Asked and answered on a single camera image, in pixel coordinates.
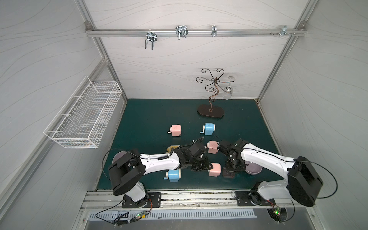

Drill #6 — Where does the clear dark red tray front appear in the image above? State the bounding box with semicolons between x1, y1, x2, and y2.
223;171;235;179

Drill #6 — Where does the pink sharpener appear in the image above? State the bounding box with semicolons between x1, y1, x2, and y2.
209;163;221;177
167;125;182;137
207;141;219;154

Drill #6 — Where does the pink sharpener front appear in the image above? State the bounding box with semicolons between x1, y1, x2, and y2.
209;163;221;177

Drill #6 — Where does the yellow pencil sharpener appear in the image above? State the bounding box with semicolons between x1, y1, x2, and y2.
166;145;180;153

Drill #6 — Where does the blue sharpener front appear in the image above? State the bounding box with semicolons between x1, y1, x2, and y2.
164;169;181;183

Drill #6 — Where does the blue sharpener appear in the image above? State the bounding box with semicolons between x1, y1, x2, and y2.
200;123;216;135
164;169;181;183

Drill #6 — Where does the blue sharpener back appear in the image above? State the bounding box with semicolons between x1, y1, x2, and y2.
200;123;216;135

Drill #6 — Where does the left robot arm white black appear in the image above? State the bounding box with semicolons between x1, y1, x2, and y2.
108;138;215;208

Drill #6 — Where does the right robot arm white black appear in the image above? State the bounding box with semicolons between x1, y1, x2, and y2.
218;139;323;207

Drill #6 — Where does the purple bowl right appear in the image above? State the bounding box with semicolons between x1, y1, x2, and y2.
245;162;263;175

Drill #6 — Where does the purple bowl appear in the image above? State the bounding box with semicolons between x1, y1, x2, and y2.
112;151;127;163
245;162;263;175

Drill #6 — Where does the brown scroll metal stand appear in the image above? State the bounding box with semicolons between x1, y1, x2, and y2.
196;68;225;118

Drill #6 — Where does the dark green table mat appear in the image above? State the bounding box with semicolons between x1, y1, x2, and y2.
104;99;280;190

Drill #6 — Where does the clear wine glass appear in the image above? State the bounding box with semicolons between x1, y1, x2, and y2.
222;76;236;100

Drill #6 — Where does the purple bowl left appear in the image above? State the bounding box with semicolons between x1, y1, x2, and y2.
112;151;127;163

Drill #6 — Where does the metal hook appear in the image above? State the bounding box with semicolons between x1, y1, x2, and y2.
211;25;217;37
175;25;188;40
145;31;157;50
270;26;296;37

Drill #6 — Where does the metal hook right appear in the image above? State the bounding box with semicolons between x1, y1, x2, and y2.
270;26;296;37

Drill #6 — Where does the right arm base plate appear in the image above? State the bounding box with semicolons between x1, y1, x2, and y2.
234;191;276;207

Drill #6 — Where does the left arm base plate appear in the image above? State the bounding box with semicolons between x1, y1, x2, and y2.
122;192;162;209

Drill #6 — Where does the aluminium front rail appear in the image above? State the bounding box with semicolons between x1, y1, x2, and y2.
80;188;317;212

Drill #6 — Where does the white wire basket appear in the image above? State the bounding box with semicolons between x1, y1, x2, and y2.
43;76;122;149

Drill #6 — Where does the aluminium crossbar rail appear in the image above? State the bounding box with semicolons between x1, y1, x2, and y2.
86;28;307;38

